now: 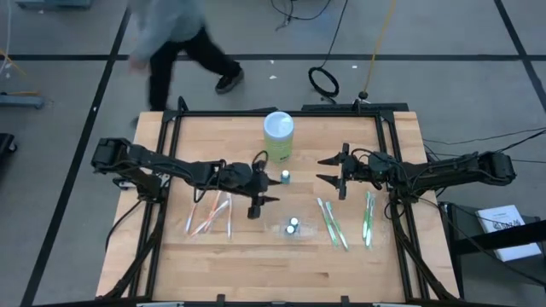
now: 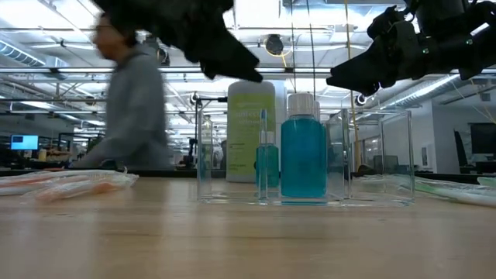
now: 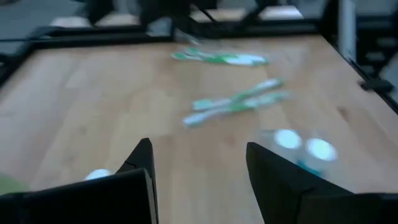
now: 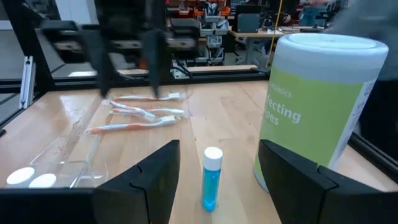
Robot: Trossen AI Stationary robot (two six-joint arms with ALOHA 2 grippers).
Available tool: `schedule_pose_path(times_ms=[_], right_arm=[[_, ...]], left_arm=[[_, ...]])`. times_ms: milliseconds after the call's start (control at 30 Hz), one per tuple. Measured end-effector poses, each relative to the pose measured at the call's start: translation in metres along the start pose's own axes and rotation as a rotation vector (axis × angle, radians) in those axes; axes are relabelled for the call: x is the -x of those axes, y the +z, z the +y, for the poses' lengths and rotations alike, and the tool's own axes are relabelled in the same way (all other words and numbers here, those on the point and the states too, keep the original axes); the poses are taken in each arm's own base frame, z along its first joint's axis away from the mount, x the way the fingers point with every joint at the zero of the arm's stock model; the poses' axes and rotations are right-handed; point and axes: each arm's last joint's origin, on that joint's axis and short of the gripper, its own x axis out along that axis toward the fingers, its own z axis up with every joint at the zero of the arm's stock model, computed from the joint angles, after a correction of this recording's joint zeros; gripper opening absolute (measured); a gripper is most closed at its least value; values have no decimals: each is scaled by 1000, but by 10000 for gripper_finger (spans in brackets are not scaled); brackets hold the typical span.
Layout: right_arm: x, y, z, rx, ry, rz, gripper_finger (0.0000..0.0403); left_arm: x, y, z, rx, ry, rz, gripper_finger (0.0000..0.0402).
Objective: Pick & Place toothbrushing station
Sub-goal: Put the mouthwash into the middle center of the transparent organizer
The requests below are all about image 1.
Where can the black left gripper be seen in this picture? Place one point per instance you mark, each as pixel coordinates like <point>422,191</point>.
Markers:
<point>245,177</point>

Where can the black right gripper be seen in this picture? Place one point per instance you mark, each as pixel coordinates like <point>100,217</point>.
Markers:
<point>358,170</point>

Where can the green toothbrush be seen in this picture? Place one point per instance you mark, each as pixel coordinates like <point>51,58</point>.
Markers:
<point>337,226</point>
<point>365,221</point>
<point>370,230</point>
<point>326,219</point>

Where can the orange toothbrush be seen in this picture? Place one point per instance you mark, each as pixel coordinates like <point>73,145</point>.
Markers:
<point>213,209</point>
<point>229,217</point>
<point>213,216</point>
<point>191,215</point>

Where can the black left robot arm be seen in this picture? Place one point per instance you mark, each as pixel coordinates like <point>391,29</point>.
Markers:
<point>170,164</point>

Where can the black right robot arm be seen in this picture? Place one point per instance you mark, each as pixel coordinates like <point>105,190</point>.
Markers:
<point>448,170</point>

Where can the clear acrylic organizer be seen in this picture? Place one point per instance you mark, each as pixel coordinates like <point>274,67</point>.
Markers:
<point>275,228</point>

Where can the green disinfecting wipes canister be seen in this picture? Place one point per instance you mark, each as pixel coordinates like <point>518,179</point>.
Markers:
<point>278,140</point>

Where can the small black puck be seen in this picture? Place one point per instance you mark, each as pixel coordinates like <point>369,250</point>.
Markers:
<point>363,95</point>

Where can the white strip fixture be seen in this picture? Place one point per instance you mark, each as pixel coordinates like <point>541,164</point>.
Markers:
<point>394,304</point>
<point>160,304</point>

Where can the black side cart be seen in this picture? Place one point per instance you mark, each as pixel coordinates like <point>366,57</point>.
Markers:
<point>490,243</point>

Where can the white printed box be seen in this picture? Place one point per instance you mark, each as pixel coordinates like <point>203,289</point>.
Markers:
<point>503,239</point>

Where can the person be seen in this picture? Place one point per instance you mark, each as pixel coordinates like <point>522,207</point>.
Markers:
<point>170,21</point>

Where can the grey flat base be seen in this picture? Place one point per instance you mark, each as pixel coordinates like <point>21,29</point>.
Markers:
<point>21,101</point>

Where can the black caster object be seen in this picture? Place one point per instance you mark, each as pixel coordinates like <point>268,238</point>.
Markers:
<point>5,147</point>

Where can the black aluminium table frame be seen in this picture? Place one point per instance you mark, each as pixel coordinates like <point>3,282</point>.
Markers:
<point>320,114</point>

